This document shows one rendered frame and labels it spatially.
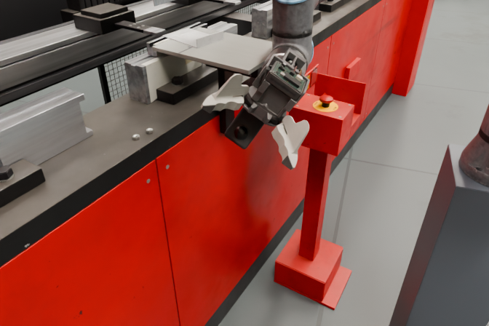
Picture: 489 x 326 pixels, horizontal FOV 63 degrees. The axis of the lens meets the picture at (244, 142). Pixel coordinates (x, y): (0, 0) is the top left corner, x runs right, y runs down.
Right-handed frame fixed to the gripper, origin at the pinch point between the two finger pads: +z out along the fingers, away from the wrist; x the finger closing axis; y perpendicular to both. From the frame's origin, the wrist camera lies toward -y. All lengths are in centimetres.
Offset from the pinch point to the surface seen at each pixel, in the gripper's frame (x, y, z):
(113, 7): -45, -25, -53
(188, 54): -18.0, -13.0, -33.5
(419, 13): 65, -9, -245
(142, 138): -15.2, -26.0, -17.1
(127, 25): -38, -25, -48
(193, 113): -10.2, -22.9, -30.1
